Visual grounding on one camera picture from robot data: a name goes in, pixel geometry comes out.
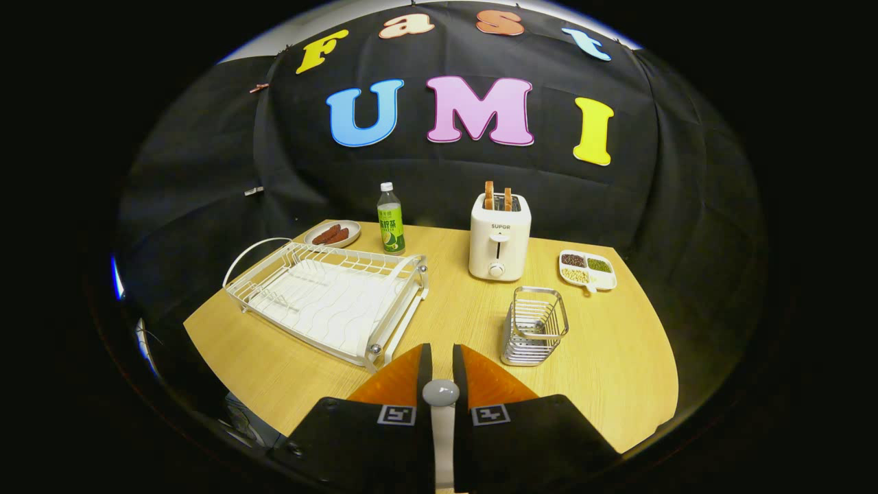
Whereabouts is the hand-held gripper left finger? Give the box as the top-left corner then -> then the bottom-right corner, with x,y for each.
271,343 -> 436,494

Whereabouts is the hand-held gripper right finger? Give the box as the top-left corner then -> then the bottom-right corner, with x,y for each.
451,343 -> 621,494

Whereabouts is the metal wire basket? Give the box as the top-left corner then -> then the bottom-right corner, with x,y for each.
500,286 -> 570,367

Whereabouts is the light grey spoon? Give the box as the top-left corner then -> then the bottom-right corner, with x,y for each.
422,379 -> 460,489

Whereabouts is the white wire dish rack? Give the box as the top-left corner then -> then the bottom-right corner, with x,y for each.
223,237 -> 429,375

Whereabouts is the white divided tray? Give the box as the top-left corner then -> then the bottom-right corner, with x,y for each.
558,250 -> 617,294

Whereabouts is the white toaster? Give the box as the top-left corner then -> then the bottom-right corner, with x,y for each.
468,193 -> 532,282

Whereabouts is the small beige saucer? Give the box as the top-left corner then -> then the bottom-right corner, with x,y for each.
304,220 -> 362,248

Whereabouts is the green tea bottle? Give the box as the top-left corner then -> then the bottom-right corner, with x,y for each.
377,182 -> 406,255

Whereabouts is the black backdrop cloth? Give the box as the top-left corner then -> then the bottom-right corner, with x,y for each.
117,0 -> 766,412

